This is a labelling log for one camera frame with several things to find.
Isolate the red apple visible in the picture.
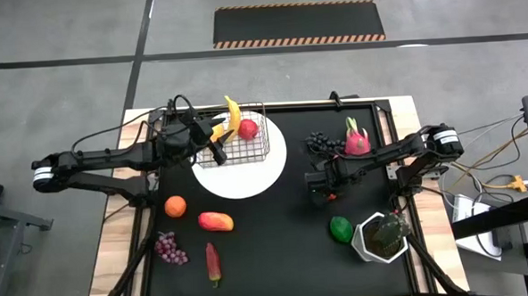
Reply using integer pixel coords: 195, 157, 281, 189
237, 118, 260, 142

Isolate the black hazard-striped floor mat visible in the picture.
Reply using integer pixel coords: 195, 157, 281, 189
211, 0, 387, 50

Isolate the wire basket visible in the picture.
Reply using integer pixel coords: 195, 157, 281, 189
194, 102, 272, 169

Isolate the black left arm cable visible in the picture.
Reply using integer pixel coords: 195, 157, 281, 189
68, 93, 201, 152

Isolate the black grape bunch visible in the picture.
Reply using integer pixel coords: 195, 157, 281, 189
304, 130, 346, 159

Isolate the yellow banana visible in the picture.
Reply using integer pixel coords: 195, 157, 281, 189
222, 95, 243, 144

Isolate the green cactus plant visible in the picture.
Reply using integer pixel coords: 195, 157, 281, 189
372, 208, 413, 251

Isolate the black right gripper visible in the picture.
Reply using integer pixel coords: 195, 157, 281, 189
304, 155, 361, 205

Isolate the purple grape bunch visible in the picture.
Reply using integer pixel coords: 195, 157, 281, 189
153, 230, 191, 267

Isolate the pink dragon fruit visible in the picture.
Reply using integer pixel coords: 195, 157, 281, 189
342, 115, 372, 157

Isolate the green fruit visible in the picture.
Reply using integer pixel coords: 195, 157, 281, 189
328, 215, 355, 245

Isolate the orange fruit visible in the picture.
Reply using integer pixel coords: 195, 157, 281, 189
163, 194, 188, 219

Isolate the red chili pepper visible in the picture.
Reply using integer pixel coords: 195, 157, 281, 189
205, 242, 224, 289

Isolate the white box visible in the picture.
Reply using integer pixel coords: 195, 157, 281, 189
452, 192, 505, 264

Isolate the black clamp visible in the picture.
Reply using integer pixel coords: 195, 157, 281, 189
327, 89, 360, 102

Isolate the yellow power cable with splitter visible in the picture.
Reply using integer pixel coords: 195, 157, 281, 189
446, 129, 528, 198

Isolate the white round plate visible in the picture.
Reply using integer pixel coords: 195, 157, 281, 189
188, 111, 290, 202

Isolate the grey metal cart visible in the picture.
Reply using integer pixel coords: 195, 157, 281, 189
0, 195, 57, 296

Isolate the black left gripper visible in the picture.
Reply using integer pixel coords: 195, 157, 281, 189
155, 115, 238, 169

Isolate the yellow fruit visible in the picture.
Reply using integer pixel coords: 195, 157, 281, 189
209, 124, 226, 144

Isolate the red yellow mango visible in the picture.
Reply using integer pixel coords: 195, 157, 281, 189
197, 210, 235, 234

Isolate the white potted plant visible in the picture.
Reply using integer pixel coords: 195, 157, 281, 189
349, 210, 411, 267

